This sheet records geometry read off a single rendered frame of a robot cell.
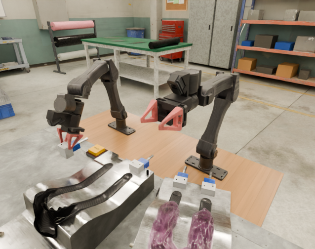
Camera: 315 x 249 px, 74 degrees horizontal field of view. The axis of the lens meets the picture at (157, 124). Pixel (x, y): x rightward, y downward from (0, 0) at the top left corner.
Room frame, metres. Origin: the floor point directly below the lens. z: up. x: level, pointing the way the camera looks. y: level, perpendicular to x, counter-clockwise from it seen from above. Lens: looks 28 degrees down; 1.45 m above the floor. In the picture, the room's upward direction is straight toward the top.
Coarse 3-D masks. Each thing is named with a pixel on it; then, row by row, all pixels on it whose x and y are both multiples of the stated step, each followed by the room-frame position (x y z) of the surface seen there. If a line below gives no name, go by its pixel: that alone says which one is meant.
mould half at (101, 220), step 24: (96, 168) 0.67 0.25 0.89; (120, 168) 0.67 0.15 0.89; (24, 192) 0.50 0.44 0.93; (72, 192) 0.52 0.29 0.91; (96, 192) 0.54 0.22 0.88; (120, 192) 0.54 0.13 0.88; (144, 192) 0.59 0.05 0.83; (24, 216) 0.46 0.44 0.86; (72, 216) 0.40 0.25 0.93; (96, 216) 0.41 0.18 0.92; (120, 216) 0.49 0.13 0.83; (0, 240) 0.38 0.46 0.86; (24, 240) 0.38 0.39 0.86; (48, 240) 0.38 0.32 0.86; (72, 240) 0.35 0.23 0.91; (96, 240) 0.40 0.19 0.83
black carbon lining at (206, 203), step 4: (176, 192) 0.57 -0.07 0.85; (180, 192) 0.57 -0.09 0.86; (172, 196) 0.56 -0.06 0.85; (176, 196) 0.56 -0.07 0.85; (180, 196) 0.56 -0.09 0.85; (172, 200) 0.54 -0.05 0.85; (176, 200) 0.54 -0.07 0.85; (180, 200) 0.53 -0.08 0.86; (204, 200) 0.54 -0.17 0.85; (208, 200) 0.54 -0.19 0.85; (200, 204) 0.52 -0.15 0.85; (204, 204) 0.52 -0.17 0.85; (208, 204) 0.52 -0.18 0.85; (200, 208) 0.50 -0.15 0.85; (208, 208) 0.50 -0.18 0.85
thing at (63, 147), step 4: (80, 140) 0.80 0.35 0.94; (84, 140) 0.81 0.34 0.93; (60, 144) 0.74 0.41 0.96; (64, 144) 0.74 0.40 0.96; (76, 144) 0.76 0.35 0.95; (60, 148) 0.72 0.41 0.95; (64, 148) 0.71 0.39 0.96; (76, 148) 0.75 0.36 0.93; (60, 152) 0.73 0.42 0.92; (64, 152) 0.71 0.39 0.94; (68, 152) 0.72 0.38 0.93; (72, 152) 0.73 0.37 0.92; (64, 156) 0.72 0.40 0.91; (68, 156) 0.72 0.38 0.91
